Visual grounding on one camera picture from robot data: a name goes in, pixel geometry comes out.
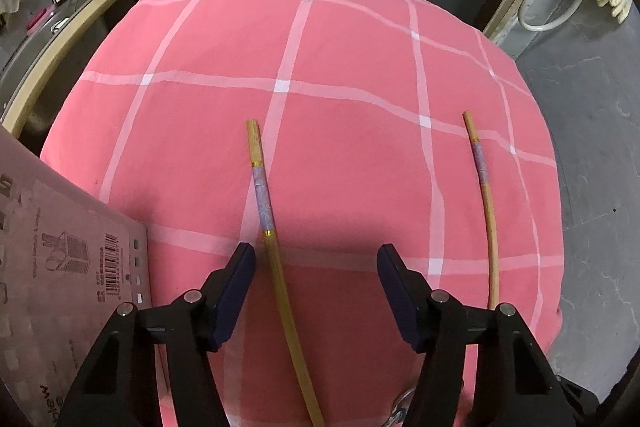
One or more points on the pink checked tablecloth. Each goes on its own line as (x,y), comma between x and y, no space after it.
(350,132)

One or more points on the wooden chopstick with patterned band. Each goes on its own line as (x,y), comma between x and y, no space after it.
(262,202)
(482,167)

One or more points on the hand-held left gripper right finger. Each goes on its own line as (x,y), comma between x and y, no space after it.
(397,292)

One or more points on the perforated metal utensil holder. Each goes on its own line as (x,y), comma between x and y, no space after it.
(50,282)

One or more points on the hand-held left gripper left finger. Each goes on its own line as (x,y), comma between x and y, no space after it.
(235,292)

